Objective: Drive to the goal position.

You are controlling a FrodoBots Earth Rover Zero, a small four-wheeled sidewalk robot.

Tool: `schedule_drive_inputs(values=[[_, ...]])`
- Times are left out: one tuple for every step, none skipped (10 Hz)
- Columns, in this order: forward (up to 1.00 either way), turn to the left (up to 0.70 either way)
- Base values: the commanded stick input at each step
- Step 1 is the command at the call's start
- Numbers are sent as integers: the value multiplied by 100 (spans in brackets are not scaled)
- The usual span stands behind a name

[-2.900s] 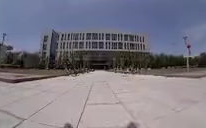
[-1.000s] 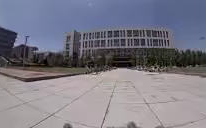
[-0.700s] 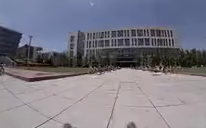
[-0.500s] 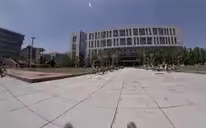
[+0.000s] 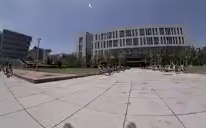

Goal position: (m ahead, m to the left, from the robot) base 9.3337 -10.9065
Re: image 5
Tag group of parked bicycles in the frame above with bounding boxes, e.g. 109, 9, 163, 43
0, 61, 15, 78

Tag white curved building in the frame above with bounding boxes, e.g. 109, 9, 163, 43
78, 26, 192, 68

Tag dark glass building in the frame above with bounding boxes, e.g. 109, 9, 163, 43
0, 28, 34, 66

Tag grey building with crane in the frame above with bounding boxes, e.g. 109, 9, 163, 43
27, 37, 53, 64

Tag robot's own part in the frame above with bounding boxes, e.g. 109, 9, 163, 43
125, 121, 138, 128
62, 122, 75, 128

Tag row of trees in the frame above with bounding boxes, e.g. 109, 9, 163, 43
47, 45, 206, 68

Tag pale stone slab plaza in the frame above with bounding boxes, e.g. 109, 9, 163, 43
0, 67, 206, 128

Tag grass lawn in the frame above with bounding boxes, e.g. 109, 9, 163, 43
34, 66, 102, 76
185, 64, 206, 75

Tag row of parked bicycles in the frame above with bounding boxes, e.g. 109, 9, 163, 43
97, 64, 130, 76
150, 63, 189, 74

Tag raised reddish brick platform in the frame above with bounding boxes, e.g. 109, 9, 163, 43
12, 68, 100, 84

